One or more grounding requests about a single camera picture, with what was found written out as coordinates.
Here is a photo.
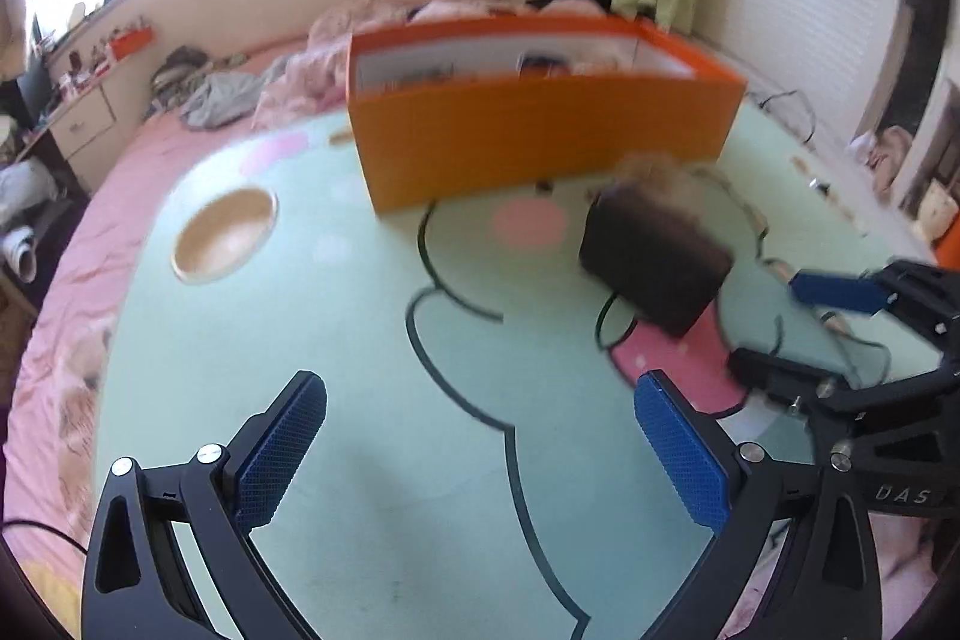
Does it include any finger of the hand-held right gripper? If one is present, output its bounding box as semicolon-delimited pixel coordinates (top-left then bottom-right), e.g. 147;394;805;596
787;261;960;348
727;347;960;435

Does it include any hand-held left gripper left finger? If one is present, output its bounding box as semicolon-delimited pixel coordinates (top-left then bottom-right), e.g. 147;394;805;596
79;370;329;640

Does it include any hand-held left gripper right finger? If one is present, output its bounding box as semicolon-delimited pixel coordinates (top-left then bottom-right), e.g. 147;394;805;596
634;370;882;640

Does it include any dark packet with red cross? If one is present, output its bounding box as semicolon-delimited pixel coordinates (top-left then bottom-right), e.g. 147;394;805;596
577;182;734;338

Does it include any brown fluffy scrunchie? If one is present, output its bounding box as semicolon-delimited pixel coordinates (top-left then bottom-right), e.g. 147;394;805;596
611;152;722;200

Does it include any white fluffy scrunchie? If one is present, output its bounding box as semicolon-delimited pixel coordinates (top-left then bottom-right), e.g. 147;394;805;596
571;44;640;75

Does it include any orange cardboard box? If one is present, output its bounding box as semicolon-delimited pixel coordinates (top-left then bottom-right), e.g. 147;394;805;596
346;16;747;215

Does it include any green cartoon printed desktop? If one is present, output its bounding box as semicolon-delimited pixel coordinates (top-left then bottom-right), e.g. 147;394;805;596
94;100;938;640

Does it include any beige cloth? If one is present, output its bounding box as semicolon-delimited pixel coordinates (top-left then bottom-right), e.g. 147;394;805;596
851;126;913;199

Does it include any white louvered door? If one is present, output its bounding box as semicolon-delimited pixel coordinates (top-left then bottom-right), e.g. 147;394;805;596
694;0;908;154

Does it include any grey clothes pile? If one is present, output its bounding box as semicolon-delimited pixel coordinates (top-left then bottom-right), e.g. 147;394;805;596
152;47;265;130

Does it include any white cloth bundle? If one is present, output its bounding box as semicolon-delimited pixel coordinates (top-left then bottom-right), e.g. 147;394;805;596
0;160;57;214

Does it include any white dresser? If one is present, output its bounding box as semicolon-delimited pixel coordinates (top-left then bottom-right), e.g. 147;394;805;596
30;62;121;191

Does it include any pink floral quilt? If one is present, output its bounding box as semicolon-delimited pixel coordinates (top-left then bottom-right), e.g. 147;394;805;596
255;0;608;125

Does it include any row of small bottles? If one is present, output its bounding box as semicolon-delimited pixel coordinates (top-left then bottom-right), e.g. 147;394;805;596
64;47;113;86

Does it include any orange tray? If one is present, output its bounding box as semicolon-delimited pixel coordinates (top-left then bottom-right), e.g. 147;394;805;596
107;26;156;60

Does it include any black charger with cable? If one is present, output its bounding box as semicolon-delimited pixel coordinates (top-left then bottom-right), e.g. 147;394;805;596
750;89;818;146

